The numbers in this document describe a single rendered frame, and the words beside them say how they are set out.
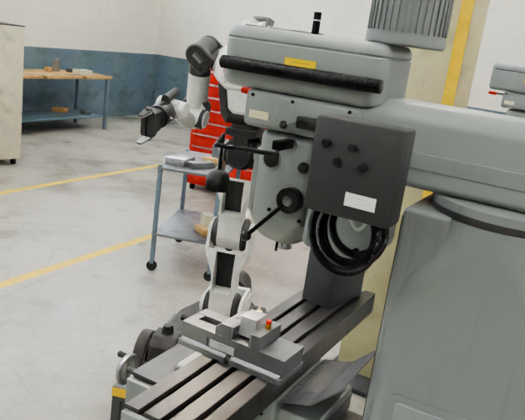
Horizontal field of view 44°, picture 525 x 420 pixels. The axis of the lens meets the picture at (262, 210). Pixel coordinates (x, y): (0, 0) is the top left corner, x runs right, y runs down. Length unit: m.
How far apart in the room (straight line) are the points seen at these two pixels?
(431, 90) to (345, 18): 8.11
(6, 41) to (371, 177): 6.79
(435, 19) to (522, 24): 9.14
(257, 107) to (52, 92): 9.85
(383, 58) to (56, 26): 10.04
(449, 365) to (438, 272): 0.22
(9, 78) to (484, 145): 6.84
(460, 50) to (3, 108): 5.70
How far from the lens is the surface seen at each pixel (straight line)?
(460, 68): 3.44
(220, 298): 2.84
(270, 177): 1.77
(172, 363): 2.25
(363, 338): 3.85
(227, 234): 2.73
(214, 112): 7.35
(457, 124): 1.57
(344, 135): 1.37
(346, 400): 2.07
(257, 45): 1.74
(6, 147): 8.07
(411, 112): 1.60
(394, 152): 1.34
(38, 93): 11.30
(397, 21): 1.62
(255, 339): 1.80
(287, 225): 1.77
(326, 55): 1.65
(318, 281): 2.32
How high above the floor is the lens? 1.87
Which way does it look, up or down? 15 degrees down
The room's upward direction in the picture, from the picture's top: 8 degrees clockwise
